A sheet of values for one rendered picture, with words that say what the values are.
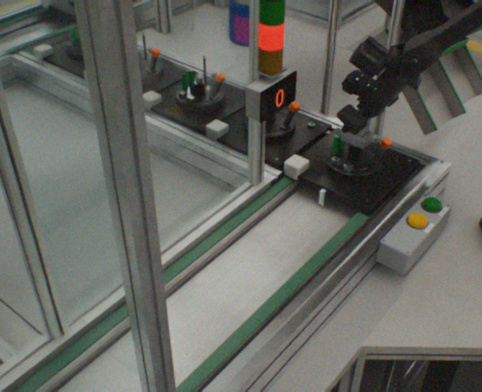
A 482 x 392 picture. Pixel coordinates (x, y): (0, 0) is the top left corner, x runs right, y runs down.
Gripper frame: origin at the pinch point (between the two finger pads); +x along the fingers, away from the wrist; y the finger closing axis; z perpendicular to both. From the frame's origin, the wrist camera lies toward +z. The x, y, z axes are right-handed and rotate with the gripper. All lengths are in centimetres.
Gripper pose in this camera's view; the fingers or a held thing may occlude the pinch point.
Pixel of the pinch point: (356, 118)
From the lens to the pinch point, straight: 143.4
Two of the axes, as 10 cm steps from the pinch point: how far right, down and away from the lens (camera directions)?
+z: -6.6, -7.4, 1.0
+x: -4.0, 4.7, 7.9
